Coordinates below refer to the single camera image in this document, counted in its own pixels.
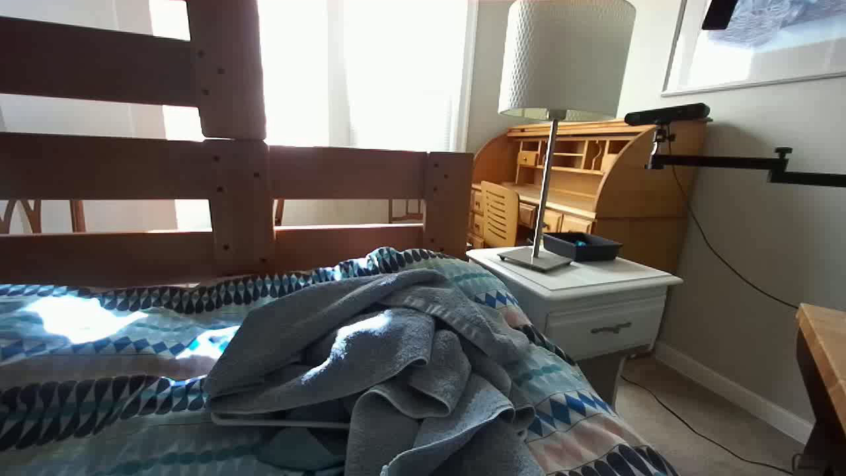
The white shade metal table lamp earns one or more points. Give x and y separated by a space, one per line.
563 53

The grey towel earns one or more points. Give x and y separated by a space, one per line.
379 353

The black tray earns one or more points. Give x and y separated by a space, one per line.
585 247

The white nightstand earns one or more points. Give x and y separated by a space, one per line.
599 306

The light wooden roll-top desk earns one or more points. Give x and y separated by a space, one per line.
636 194

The brown wooden chair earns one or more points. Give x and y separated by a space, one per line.
78 214

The blue patterned bed blanket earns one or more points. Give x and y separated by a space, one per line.
88 371

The wooden table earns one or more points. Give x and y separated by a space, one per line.
822 353

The brown wooden bunk bed frame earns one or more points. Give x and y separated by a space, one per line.
238 175

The black stereo camera bar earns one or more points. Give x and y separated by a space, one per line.
666 113

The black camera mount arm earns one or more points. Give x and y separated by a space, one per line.
729 161

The white framed wall picture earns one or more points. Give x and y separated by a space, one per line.
768 49

